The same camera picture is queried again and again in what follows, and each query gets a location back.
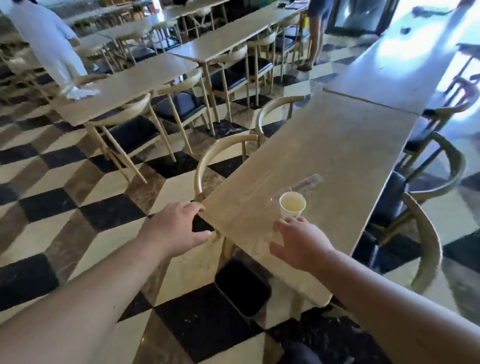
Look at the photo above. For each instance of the person's right hand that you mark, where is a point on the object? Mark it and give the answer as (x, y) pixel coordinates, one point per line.
(305, 245)

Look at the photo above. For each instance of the person's left hand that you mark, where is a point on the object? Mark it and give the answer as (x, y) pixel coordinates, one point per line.
(170, 230)

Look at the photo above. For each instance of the person's left thumb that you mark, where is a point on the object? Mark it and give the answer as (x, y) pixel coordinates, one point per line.
(200, 237)

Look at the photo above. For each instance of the person's right thumb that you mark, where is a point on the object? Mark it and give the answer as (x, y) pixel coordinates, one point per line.
(276, 249)

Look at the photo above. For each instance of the person's right forearm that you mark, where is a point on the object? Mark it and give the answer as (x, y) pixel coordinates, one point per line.
(397, 315)

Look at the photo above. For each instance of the person's left forearm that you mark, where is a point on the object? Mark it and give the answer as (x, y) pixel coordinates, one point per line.
(86, 300)

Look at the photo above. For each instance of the white paper cup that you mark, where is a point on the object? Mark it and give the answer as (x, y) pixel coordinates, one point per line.
(292, 204)

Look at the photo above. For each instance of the black trash bin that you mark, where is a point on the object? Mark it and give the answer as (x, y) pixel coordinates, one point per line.
(243, 287)

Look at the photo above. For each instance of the clear plastic wrapper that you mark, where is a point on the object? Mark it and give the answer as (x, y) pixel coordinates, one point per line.
(308, 182)

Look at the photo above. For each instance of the wooden chair black seat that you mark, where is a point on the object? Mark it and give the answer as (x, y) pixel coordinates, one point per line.
(455, 107)
(427, 240)
(275, 103)
(452, 161)
(219, 146)

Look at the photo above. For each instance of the person's dark trouser leg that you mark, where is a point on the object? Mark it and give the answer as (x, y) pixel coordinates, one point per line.
(300, 354)

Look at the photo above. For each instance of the light wooden table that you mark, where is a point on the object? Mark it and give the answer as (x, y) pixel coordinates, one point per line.
(221, 39)
(123, 88)
(326, 150)
(405, 63)

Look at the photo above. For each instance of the group of wooden chairs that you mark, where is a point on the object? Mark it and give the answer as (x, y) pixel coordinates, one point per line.
(123, 112)

